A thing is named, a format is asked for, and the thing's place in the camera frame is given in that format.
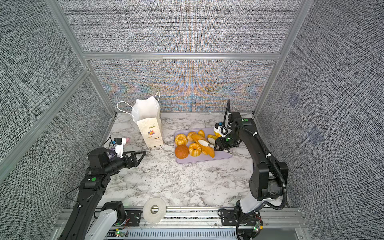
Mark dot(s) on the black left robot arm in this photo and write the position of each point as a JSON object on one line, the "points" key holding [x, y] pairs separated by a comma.
{"points": [[104, 163]]}

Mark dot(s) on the long orange fake baguette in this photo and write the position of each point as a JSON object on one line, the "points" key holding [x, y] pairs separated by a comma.
{"points": [[201, 133]]}

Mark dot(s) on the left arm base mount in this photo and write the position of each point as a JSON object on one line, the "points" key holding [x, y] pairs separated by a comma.
{"points": [[120, 217]]}

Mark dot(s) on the pale yellow fake bun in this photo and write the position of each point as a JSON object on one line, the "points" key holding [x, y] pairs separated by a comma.
{"points": [[190, 136]]}

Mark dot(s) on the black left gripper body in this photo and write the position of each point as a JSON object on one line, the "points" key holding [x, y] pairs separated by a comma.
{"points": [[127, 164]]}

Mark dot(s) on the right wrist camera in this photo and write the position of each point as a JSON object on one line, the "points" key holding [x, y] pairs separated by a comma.
{"points": [[221, 130]]}

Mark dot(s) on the orange brown fake bread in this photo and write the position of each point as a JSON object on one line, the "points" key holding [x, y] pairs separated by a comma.
{"points": [[181, 152]]}

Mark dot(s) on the aluminium front rail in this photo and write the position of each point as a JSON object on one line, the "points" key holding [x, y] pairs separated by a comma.
{"points": [[181, 223]]}

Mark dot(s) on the yellow bundt fake bread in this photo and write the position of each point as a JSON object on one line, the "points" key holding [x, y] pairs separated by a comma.
{"points": [[181, 139]]}

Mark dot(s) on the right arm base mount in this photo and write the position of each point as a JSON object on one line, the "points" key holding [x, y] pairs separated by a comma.
{"points": [[248, 225]]}

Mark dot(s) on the white tape roll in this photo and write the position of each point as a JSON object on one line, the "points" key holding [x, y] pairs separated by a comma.
{"points": [[154, 210]]}

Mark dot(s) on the lilac plastic tray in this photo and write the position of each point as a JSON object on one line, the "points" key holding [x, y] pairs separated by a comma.
{"points": [[219, 155]]}

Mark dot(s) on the purple toy garden fork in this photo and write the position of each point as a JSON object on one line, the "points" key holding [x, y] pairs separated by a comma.
{"points": [[127, 139]]}

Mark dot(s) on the white printed paper bag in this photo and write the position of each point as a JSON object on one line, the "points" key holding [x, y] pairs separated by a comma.
{"points": [[147, 115]]}

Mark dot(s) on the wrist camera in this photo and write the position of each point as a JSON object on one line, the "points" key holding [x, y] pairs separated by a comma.
{"points": [[119, 145], [221, 130]]}

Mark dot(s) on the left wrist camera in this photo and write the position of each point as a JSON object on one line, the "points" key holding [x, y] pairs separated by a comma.
{"points": [[119, 145]]}

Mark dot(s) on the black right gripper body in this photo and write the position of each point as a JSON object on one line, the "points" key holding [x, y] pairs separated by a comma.
{"points": [[229, 141]]}

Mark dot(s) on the large golden fake loaf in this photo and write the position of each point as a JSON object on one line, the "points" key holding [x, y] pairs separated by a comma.
{"points": [[209, 151]]}

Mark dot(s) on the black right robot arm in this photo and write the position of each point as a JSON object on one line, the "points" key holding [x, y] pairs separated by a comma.
{"points": [[268, 182]]}

